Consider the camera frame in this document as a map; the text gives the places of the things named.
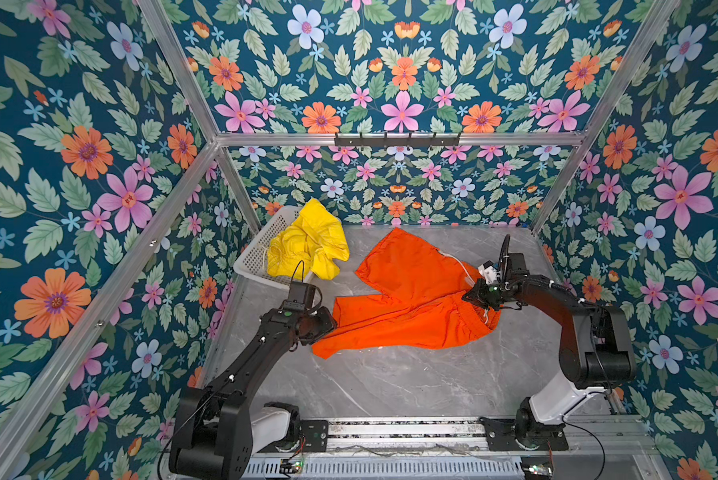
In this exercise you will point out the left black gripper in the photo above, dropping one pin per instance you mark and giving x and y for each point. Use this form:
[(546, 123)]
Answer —
[(329, 324)]

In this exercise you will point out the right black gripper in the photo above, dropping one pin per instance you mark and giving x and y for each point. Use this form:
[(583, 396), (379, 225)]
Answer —
[(478, 291)]

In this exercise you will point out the orange shorts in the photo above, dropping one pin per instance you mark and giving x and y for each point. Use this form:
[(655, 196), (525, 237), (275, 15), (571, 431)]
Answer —
[(418, 301)]

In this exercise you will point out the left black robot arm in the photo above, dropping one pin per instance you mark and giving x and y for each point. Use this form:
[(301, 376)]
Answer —
[(213, 435)]

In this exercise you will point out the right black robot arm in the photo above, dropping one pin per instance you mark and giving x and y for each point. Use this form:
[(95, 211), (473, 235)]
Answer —
[(595, 355)]

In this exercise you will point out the yellow shorts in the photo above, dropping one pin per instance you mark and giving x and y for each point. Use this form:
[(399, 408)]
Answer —
[(315, 239)]

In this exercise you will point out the white plastic laundry basket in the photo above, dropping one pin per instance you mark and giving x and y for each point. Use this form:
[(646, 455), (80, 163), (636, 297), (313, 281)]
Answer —
[(252, 262)]

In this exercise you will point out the left electronics board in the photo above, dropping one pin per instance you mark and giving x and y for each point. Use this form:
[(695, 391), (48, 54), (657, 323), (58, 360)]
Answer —
[(291, 467)]

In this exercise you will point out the electronics board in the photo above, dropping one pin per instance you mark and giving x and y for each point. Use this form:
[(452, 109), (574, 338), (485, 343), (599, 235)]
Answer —
[(537, 471), (291, 467)]

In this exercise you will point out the white ventilation grille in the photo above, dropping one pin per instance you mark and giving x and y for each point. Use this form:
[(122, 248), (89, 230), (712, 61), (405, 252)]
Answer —
[(390, 468)]

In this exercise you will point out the right electronics board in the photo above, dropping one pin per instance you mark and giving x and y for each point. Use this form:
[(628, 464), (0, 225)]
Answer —
[(537, 471)]

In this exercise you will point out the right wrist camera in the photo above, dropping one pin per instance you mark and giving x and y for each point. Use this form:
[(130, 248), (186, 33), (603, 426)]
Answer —
[(490, 272)]

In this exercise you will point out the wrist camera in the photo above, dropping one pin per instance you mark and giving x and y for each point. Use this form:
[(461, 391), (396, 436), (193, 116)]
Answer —
[(300, 297), (490, 272)]

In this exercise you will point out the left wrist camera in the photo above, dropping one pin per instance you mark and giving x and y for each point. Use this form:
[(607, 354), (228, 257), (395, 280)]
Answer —
[(300, 297)]

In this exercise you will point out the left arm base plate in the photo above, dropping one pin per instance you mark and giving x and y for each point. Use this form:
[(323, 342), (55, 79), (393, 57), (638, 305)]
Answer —
[(309, 436)]

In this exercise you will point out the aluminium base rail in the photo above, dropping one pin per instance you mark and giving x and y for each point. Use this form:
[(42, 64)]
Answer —
[(463, 436)]

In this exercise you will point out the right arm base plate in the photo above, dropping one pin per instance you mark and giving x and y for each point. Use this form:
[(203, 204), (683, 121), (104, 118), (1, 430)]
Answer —
[(503, 435)]

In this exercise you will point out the black hook rail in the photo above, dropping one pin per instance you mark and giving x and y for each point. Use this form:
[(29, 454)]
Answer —
[(414, 140)]

